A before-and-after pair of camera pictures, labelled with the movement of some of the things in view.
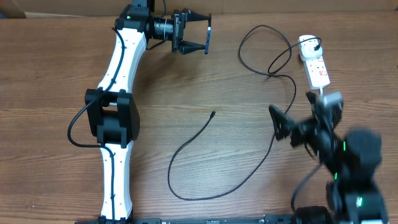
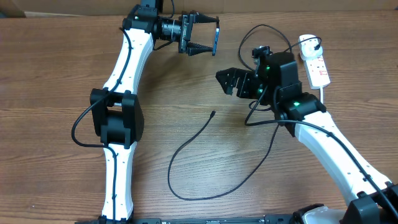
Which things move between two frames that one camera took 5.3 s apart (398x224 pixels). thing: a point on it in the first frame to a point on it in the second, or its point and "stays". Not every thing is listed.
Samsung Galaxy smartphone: [208, 38] to [216, 39]
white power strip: [317, 73] stays
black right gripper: [284, 127] to [246, 78]
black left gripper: [185, 45] to [191, 48]
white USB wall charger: [306, 48] stays
